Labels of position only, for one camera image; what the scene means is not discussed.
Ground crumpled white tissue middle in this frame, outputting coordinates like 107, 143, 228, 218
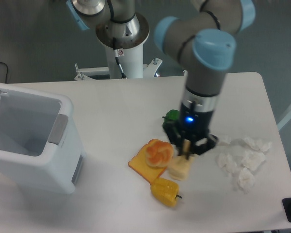
241, 150, 266, 171

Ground pale yellow square bread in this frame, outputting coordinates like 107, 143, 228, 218
168, 139, 194, 181

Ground yellow bell pepper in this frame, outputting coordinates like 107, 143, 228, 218
150, 178, 182, 207

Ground green bell pepper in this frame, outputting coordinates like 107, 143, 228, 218
162, 109, 180, 129

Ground round knotted bread roll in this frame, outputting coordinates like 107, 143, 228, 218
145, 141, 174, 167

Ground crumpled white tissue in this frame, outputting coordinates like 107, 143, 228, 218
217, 135, 232, 146
232, 167, 256, 194
218, 153, 237, 174
243, 136, 272, 153
241, 150, 266, 171

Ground crumpled white tissue centre left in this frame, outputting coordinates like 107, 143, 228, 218
218, 153, 237, 174

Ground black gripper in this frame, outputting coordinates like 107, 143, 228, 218
163, 102, 218, 160

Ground white trash can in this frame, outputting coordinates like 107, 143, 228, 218
0, 83, 86, 194

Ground crumpled white tissue top right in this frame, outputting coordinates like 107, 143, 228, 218
243, 136, 272, 153

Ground orange toast slice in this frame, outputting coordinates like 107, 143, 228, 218
128, 139, 166, 184

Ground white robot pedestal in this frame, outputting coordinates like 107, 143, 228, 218
74, 12, 163, 81

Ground crumpled white tissue bottom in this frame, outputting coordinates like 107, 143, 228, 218
232, 167, 256, 194

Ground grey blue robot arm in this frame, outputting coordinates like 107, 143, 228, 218
67, 0, 256, 159

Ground black pedestal cable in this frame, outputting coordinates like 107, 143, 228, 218
112, 37, 128, 79

